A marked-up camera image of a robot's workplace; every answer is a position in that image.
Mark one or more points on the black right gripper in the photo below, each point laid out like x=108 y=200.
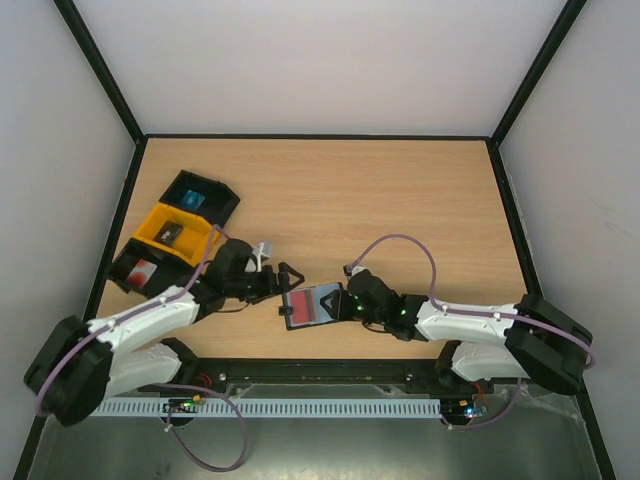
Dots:
x=343 y=303

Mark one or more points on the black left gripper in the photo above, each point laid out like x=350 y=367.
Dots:
x=270 y=288

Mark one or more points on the black card holder wallet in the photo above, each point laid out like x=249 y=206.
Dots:
x=322 y=318

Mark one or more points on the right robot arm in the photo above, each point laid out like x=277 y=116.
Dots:
x=531 y=339

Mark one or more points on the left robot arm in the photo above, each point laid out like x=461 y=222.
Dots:
x=82 y=363

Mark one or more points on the blue card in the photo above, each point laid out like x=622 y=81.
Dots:
x=192 y=200

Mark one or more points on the black VIP card in bin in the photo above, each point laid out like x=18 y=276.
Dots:
x=168 y=233

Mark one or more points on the red white card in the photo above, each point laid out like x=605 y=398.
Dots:
x=141 y=273

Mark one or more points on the black plastic bin far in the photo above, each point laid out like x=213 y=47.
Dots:
x=210 y=199

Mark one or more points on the black plastic bin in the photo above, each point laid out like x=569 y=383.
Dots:
x=170 y=268
x=210 y=199

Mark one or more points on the yellow plastic bin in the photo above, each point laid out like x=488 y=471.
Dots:
x=185 y=235

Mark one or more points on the black plastic bin near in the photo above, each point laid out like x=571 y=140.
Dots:
x=170 y=268

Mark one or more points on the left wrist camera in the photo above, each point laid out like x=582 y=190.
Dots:
x=261 y=253

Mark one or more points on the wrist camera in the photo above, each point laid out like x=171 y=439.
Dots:
x=261 y=253
x=351 y=270

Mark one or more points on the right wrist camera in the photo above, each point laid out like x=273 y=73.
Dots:
x=351 y=270

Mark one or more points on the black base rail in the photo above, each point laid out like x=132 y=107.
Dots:
x=433 y=377

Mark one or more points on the grey slotted cable duct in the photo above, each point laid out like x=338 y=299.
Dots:
x=147 y=407

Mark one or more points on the black frame post left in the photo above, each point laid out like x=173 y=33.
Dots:
x=88 y=46

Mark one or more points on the black frame post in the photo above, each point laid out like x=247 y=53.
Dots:
x=88 y=46
x=551 y=44

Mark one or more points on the black frame post right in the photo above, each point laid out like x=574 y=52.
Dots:
x=551 y=44

